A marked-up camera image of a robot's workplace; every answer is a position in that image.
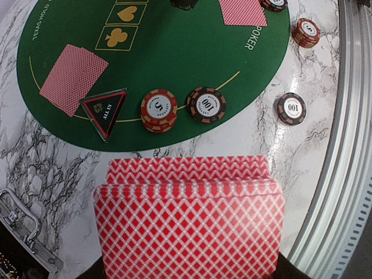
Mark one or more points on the round green poker mat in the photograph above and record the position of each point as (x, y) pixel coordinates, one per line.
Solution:
(148, 45)

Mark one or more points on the red playing card deck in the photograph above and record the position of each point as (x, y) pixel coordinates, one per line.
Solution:
(211, 217)

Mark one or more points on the orange poker chip stack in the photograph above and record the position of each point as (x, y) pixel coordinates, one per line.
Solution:
(306, 33)

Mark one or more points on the triangular all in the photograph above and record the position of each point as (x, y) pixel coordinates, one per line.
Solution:
(103, 110)

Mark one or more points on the front aluminium rail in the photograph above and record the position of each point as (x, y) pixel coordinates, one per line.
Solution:
(342, 200)

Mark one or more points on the brown poker chip stack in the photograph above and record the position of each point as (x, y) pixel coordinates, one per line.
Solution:
(291, 109)

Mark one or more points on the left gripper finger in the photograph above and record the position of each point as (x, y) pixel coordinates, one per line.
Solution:
(184, 4)

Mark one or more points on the single red playing card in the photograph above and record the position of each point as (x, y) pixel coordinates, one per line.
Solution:
(62, 81)

